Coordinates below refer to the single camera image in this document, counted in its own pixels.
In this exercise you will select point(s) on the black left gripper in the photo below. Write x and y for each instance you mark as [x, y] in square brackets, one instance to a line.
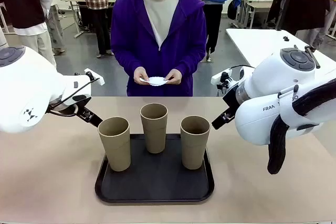
[80, 98]

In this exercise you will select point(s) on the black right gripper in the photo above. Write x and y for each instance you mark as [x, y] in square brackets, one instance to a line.
[231, 98]

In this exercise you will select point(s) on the tall beige cup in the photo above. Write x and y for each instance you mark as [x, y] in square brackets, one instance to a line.
[193, 148]
[116, 148]
[155, 134]

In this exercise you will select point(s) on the white scalloped paper coaster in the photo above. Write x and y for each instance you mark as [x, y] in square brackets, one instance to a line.
[156, 81]

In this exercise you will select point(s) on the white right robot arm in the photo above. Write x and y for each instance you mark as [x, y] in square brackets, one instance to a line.
[252, 127]

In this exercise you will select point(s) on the purple-sleeved right forearm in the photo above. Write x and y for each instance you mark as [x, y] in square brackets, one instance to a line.
[123, 58]

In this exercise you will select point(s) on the purple-sleeved left forearm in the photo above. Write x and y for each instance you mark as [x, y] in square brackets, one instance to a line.
[191, 58]

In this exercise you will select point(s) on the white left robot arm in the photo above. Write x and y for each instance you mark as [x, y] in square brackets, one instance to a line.
[26, 90]

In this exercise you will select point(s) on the person's left hand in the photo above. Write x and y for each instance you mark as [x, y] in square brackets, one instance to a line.
[174, 77]

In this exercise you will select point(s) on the person's right hand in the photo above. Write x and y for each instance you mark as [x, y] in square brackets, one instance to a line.
[139, 75]

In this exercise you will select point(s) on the white side table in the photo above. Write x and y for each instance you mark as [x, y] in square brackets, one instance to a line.
[257, 43]

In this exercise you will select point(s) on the black plastic serving tray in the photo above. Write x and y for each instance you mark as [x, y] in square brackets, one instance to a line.
[157, 182]

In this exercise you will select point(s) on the person in purple hoodie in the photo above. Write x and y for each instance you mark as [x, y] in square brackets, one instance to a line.
[136, 32]

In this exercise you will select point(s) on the person in white top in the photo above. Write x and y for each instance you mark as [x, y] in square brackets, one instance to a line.
[56, 24]

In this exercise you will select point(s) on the small black clamp piece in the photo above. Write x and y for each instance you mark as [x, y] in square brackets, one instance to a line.
[286, 38]

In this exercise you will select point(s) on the black rod with clamp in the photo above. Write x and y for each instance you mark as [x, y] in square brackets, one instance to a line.
[313, 58]

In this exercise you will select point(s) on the black hanging bag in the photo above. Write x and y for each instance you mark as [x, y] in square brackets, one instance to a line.
[232, 10]

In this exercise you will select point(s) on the white-framed background desk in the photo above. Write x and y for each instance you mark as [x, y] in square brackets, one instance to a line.
[258, 3]

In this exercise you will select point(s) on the person in black top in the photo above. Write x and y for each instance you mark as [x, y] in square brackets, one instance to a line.
[23, 1]

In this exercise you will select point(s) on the black hanging coat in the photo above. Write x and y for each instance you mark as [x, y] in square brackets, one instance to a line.
[302, 3]

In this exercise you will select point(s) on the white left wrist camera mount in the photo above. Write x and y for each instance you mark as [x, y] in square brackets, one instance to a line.
[95, 77]

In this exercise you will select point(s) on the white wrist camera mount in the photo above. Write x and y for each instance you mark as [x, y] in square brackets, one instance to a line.
[95, 77]
[219, 76]

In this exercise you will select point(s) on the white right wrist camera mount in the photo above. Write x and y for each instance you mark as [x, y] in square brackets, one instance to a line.
[219, 76]

